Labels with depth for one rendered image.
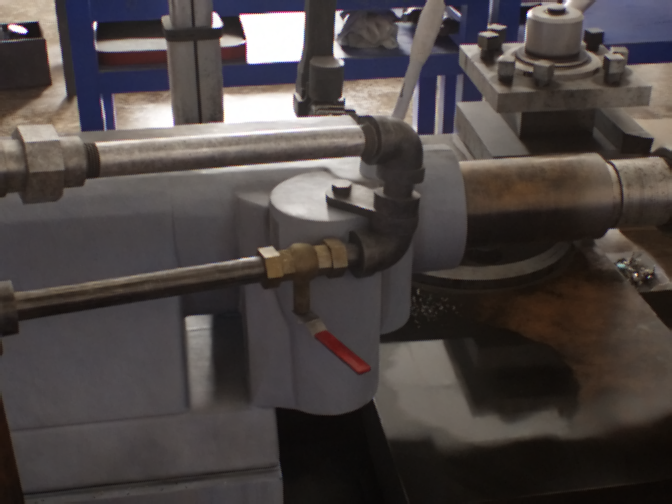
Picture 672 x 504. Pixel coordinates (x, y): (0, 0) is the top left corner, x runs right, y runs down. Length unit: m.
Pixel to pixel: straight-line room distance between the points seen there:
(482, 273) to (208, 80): 1.03
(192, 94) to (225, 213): 1.23
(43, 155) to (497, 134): 0.65
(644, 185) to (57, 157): 0.54
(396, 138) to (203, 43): 1.32
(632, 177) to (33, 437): 0.55
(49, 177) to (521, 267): 0.64
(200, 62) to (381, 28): 0.88
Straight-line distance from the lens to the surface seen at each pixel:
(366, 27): 2.76
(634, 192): 0.94
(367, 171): 0.79
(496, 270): 1.11
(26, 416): 0.84
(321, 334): 0.72
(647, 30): 3.05
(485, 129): 1.16
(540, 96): 1.08
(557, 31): 1.12
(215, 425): 0.84
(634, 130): 1.12
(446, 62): 2.75
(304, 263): 0.70
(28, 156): 0.60
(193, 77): 2.01
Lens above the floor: 1.49
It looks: 28 degrees down
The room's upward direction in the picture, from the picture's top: straight up
